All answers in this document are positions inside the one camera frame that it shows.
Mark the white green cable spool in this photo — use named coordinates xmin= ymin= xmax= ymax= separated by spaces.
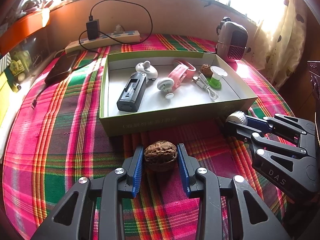
xmin=207 ymin=66 xmax=228 ymax=89

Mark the white cable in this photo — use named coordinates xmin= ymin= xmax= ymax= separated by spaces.
xmin=192 ymin=73 xmax=220 ymax=103

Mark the brown walnut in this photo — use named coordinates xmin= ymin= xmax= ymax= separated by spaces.
xmin=144 ymin=140 xmax=178 ymax=172

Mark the pink plastic clip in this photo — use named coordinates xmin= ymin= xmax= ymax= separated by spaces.
xmin=168 ymin=64 xmax=188 ymax=88

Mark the white mushroom-shaped gadget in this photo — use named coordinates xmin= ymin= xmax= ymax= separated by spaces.
xmin=157 ymin=77 xmax=174 ymax=100

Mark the black electric shaver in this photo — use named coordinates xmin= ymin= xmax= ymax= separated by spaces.
xmin=117 ymin=72 xmax=149 ymax=112

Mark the small white lidded jar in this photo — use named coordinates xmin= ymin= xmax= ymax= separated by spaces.
xmin=226 ymin=111 xmax=248 ymax=125

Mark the green grey cardboard box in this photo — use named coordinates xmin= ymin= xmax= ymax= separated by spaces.
xmin=99 ymin=51 xmax=257 ymax=137

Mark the cream dotted curtain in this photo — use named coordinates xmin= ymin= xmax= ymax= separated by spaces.
xmin=245 ymin=0 xmax=308 ymax=90

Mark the plaid pink green blanket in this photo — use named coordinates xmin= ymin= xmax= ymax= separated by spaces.
xmin=1 ymin=34 xmax=293 ymax=239

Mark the walnut in box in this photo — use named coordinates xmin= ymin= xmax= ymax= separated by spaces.
xmin=200 ymin=64 xmax=213 ymax=77

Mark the white space heater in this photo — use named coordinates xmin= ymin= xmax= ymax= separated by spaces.
xmin=215 ymin=17 xmax=248 ymax=62

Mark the white round gadget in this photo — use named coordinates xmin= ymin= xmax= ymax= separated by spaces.
xmin=136 ymin=61 xmax=158 ymax=80

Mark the yellow box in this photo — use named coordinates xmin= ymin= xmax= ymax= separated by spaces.
xmin=0 ymin=72 xmax=11 ymax=125

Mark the black power bank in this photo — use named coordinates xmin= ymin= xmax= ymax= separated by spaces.
xmin=44 ymin=50 xmax=81 ymax=86

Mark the beige power strip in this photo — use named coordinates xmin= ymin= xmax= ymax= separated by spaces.
xmin=65 ymin=30 xmax=140 ymax=53

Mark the orange shelf tray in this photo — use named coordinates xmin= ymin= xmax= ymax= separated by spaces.
xmin=0 ymin=8 xmax=50 ymax=55

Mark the black charger with cable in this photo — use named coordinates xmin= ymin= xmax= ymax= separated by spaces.
xmin=78 ymin=0 xmax=153 ymax=53

